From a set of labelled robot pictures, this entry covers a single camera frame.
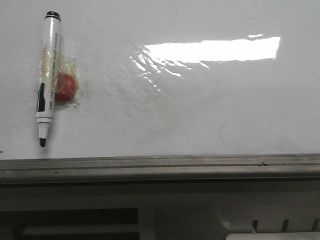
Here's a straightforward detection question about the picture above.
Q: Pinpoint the red round magnet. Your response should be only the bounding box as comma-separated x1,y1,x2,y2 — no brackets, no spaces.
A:
55,72,76,101

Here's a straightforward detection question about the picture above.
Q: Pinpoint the clear adhesive tape piece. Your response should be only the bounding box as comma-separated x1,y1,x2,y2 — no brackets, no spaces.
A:
37,51,78,102

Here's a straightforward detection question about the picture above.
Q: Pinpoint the white black whiteboard marker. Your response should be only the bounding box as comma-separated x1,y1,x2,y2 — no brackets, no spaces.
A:
36,11,61,147

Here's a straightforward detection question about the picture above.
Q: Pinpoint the white whiteboard surface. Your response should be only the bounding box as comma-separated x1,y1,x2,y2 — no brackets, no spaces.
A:
0,0,320,160

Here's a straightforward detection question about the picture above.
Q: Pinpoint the white tray bottom right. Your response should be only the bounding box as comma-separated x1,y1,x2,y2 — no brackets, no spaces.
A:
226,231,320,240

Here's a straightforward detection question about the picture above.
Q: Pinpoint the grey aluminium whiteboard frame rail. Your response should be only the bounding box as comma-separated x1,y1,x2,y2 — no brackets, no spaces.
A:
0,153,320,185

